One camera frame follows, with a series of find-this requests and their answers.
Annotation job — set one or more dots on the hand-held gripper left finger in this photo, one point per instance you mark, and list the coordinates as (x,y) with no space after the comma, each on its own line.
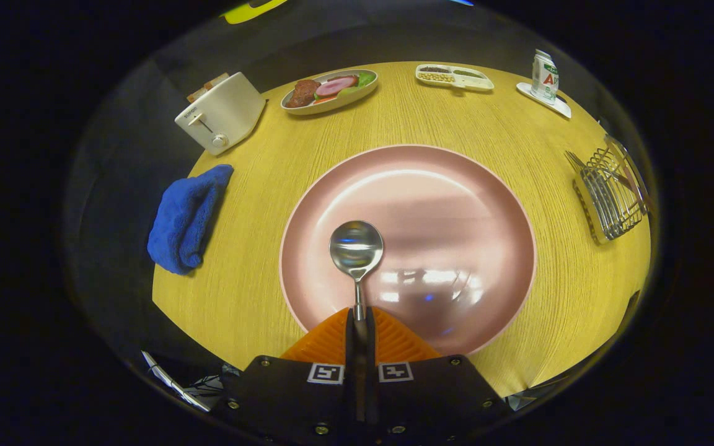
(351,384)

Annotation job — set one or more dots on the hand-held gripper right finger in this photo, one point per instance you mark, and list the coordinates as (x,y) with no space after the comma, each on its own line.
(372,384)

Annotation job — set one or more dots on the silver spoon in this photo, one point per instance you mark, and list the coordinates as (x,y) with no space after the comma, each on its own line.
(356,248)

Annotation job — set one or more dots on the silver fork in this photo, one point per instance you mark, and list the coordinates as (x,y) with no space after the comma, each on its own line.
(577,162)

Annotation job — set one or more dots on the silver metal bar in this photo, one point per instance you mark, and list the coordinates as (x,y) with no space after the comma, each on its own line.
(174,385)

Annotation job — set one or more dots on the pink plate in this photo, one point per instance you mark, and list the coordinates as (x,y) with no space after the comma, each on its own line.
(444,217)

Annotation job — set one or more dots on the blue towel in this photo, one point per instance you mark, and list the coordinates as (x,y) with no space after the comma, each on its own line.
(186,217)

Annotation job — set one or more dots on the beige food bowl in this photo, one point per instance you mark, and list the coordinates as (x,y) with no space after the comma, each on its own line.
(348,101)

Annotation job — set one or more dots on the orange carrot slice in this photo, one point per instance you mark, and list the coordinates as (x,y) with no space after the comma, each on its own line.
(326,98)

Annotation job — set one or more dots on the brown meat piece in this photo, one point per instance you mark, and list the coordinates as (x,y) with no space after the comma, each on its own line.
(302,93)

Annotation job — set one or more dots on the pink ham slice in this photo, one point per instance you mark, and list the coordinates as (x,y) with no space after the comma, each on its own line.
(335,86)

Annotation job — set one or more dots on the metal drain basket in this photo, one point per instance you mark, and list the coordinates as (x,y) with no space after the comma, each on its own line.
(611,204)

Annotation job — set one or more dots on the white toaster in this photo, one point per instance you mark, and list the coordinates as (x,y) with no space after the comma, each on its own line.
(233,108)

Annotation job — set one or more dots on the green lettuce leaf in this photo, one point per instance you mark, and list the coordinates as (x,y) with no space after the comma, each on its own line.
(366,78)

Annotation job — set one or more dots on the pile of yellow soybeans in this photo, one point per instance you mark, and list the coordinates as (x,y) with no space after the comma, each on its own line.
(436,77)

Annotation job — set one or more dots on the white divided dish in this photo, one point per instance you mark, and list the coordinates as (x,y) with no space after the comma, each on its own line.
(478,83)

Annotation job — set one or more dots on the pile of dark beans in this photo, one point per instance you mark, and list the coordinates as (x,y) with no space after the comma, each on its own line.
(436,69)

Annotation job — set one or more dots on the pile of green beans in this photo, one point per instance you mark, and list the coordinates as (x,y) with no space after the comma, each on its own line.
(468,73)

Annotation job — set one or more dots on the brown toast slices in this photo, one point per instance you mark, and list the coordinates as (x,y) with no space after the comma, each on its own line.
(208,85)

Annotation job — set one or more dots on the white square coaster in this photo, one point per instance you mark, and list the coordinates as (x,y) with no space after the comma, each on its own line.
(558,106)

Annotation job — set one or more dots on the white drink bottle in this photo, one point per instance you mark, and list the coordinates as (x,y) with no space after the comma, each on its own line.
(544,77)

